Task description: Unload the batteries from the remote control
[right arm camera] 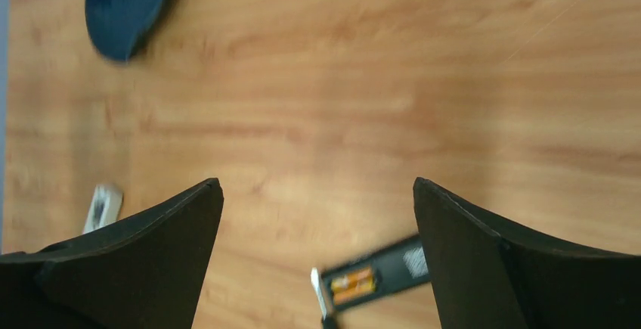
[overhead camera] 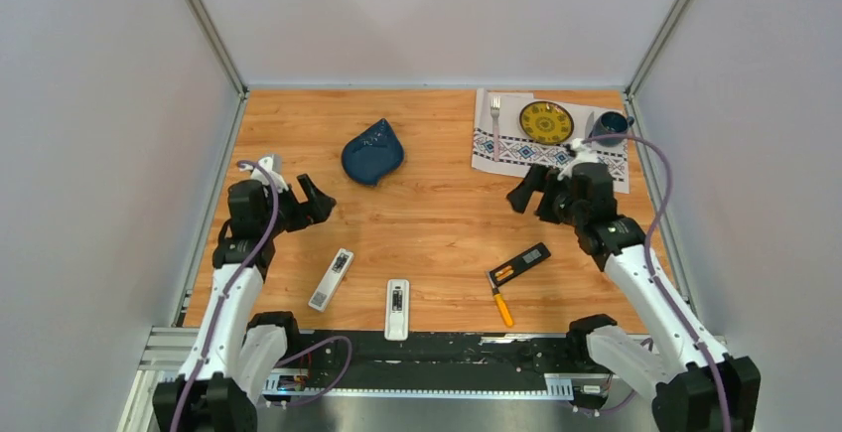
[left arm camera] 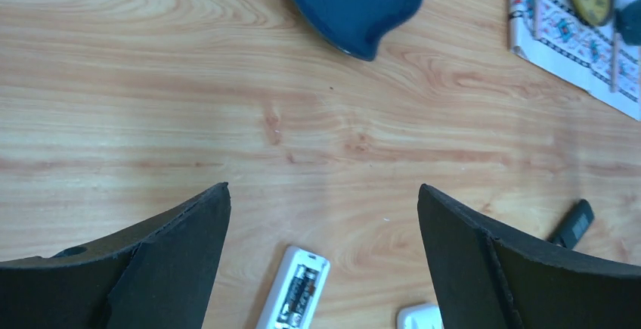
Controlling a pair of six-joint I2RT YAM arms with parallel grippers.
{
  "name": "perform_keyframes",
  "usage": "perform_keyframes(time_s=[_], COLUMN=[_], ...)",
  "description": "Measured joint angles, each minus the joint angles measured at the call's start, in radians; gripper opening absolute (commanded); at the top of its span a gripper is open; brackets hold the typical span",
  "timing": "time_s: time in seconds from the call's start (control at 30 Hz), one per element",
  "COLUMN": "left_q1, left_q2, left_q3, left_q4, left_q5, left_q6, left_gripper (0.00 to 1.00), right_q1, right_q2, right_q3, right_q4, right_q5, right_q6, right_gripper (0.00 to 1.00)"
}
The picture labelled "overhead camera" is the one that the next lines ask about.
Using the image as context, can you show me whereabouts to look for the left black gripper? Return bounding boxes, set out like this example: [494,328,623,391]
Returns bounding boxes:
[259,174,336,237]

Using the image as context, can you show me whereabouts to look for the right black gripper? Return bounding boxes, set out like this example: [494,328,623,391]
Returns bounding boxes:
[504,163,584,228]

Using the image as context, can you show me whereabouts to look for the yellow handled screwdriver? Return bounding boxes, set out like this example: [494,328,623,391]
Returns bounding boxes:
[487,272,514,328]

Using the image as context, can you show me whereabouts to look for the white remote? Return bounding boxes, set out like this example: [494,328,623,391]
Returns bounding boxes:
[384,279,410,342]
[308,248,354,312]

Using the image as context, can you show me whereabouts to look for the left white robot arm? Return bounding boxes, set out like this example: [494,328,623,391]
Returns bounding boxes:
[152,174,336,431]

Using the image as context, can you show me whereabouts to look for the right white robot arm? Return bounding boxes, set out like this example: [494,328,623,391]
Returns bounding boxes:
[506,162,761,431]

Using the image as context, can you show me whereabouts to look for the patterned white placemat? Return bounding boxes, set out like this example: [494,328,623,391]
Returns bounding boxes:
[472,89,613,177]

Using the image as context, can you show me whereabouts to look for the yellow patterned plate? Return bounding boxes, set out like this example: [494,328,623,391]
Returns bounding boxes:
[518,100,576,145]

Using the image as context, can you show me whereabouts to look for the silver knife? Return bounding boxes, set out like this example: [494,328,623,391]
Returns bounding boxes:
[583,111,596,148]

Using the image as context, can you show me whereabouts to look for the blue leaf-shaped dish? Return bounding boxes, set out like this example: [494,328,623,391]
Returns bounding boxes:
[341,118,405,187]

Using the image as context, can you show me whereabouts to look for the dark blue mug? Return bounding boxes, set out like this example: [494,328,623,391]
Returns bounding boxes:
[590,111,635,148]

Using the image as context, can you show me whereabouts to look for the silver fork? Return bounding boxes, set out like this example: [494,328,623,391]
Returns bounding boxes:
[490,94,501,162]

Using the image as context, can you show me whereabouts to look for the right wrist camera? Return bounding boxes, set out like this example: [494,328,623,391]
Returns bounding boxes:
[557,138,600,181]

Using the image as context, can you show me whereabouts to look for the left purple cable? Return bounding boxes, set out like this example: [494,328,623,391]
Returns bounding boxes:
[167,160,353,432]

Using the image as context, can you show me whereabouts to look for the purple cable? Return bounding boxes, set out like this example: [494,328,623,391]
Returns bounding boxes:
[568,132,735,432]
[167,160,353,432]

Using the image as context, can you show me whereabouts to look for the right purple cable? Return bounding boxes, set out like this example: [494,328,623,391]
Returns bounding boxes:
[568,132,735,432]

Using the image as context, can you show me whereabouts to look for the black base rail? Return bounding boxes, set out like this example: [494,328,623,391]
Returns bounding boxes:
[268,330,609,393]

